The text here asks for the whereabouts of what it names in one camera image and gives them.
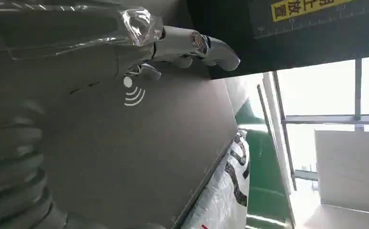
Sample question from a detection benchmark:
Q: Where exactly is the yellow label with black print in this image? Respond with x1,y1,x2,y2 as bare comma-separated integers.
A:
270,0,353,23

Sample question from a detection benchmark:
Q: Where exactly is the pale flat panel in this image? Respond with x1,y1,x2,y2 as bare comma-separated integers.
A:
314,129,369,216

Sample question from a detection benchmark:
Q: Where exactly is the white parcel bag black print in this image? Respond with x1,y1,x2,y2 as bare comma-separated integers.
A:
180,129,251,229

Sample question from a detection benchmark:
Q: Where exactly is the grey window frame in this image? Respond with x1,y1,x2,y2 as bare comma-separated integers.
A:
272,56,369,191

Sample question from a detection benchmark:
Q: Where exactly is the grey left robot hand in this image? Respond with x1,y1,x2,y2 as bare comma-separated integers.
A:
0,0,241,229

